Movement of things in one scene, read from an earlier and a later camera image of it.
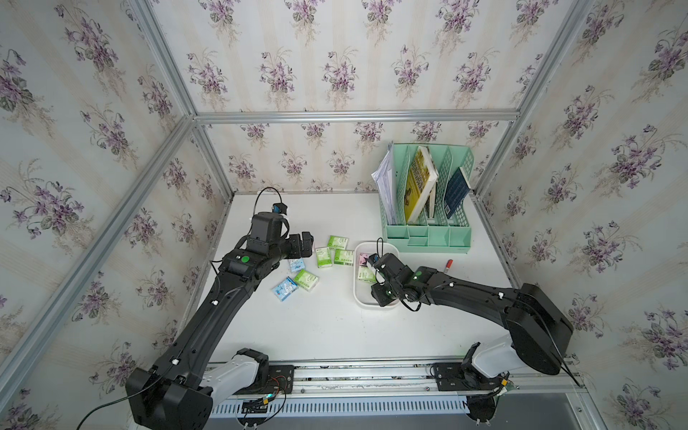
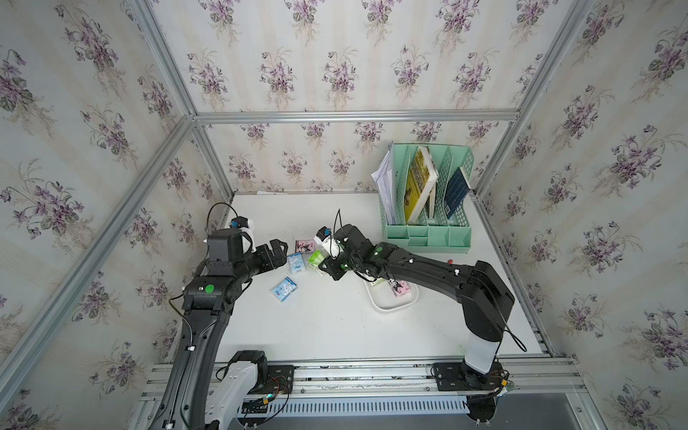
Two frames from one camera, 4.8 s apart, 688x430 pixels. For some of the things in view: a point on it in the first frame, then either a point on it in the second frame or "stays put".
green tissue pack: (305, 279) → (316, 257)
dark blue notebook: (457, 190) stays put
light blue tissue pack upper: (296, 264) stays put
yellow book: (422, 179) stays put
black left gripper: (296, 251) → (278, 256)
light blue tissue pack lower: (285, 288) stays put
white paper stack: (384, 177) stays put
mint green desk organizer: (424, 201) stays put
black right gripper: (377, 296) → (327, 267)
